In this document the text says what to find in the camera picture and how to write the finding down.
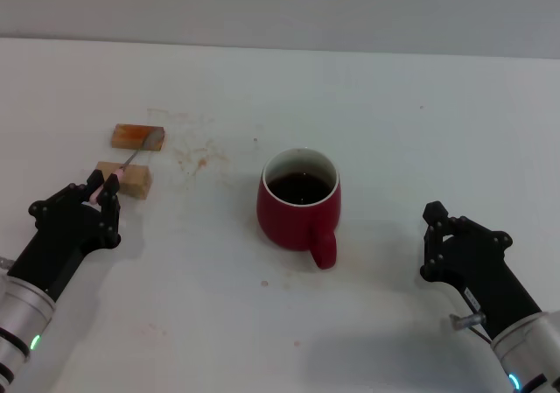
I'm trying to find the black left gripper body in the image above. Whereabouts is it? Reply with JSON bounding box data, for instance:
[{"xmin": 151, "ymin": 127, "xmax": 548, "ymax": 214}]
[{"xmin": 6, "ymin": 203, "xmax": 104, "ymax": 302}]

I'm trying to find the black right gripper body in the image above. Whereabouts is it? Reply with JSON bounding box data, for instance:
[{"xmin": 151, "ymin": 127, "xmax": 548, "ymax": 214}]
[{"xmin": 439, "ymin": 234, "xmax": 543, "ymax": 340}]

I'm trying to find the pink-handled metal spoon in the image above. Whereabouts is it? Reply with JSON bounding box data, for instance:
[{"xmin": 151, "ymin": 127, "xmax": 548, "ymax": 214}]
[{"xmin": 89, "ymin": 130, "xmax": 162, "ymax": 206}]

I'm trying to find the red ceramic cup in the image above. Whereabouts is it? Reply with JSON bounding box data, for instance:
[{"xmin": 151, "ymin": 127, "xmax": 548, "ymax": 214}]
[{"xmin": 255, "ymin": 146, "xmax": 342, "ymax": 270}]

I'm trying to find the plain wooden block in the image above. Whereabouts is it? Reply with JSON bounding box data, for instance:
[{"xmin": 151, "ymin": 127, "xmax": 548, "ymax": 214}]
[{"xmin": 94, "ymin": 160, "xmax": 152, "ymax": 200}]

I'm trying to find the small metal wrist peg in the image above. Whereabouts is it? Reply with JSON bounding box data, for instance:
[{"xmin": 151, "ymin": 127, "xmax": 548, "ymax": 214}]
[{"xmin": 450, "ymin": 312, "xmax": 487, "ymax": 331}]

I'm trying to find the orange-stained wooden block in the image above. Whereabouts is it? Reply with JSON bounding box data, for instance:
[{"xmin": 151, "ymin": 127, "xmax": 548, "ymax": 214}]
[{"xmin": 110, "ymin": 123, "xmax": 166, "ymax": 152}]

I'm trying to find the dark brown coffee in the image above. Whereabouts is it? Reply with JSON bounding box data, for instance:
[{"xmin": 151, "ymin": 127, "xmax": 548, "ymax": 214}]
[{"xmin": 266, "ymin": 172, "xmax": 336, "ymax": 206}]

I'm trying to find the thin dark wrist cable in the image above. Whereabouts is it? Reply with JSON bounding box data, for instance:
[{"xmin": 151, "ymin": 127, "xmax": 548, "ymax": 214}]
[{"xmin": 468, "ymin": 325, "xmax": 494, "ymax": 347}]

